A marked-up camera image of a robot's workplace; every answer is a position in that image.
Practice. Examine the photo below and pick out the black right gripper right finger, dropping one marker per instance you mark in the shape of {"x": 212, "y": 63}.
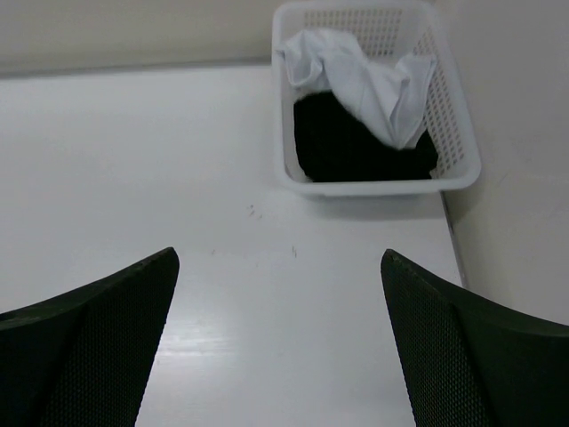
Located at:
{"x": 468, "y": 361}

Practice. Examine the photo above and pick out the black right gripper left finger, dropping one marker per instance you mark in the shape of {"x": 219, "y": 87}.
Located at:
{"x": 83, "y": 358}

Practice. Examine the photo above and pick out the white skirt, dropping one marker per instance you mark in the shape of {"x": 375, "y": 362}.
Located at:
{"x": 390, "y": 100}

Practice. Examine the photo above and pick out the black skirt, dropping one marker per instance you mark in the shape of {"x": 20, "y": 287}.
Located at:
{"x": 333, "y": 146}

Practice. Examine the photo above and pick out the white plastic laundry basket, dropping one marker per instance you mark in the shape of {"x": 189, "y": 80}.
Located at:
{"x": 386, "y": 30}

